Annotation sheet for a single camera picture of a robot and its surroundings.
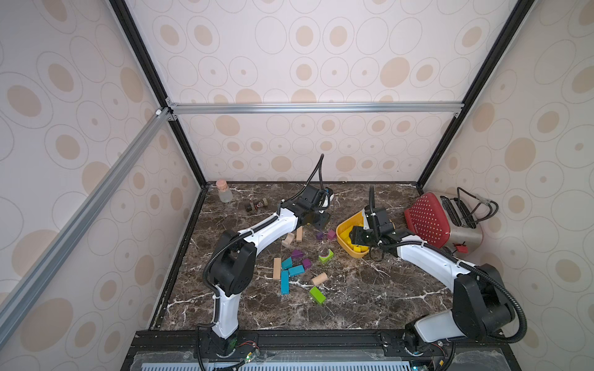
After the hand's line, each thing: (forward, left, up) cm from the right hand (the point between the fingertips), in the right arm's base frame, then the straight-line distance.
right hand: (363, 233), depth 90 cm
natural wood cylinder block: (-16, +17, -8) cm, 24 cm away
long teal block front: (-17, +30, -9) cm, 36 cm away
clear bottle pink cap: (+23, +63, -5) cm, 68 cm away
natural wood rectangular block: (+4, +26, -8) cm, 27 cm away
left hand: (+4, +13, +6) cm, 15 cm away
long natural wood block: (-13, +33, -8) cm, 37 cm away
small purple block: (+3, +17, -7) cm, 19 cm away
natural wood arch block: (+1, +30, -7) cm, 31 cm away
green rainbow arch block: (-8, +15, -8) cm, 18 cm away
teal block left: (-11, +30, -7) cm, 32 cm away
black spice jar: (+16, +48, -4) cm, 51 cm away
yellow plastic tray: (0, +7, -4) cm, 8 cm away
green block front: (-22, +18, -8) cm, 29 cm away
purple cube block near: (-10, +22, -7) cm, 25 cm away
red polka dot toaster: (+1, -28, +7) cm, 29 cm away
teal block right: (-13, +26, -9) cm, 30 cm away
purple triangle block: (-6, +26, -8) cm, 28 cm away
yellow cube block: (-4, +2, -6) cm, 7 cm away
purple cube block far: (+3, +12, -7) cm, 14 cm away
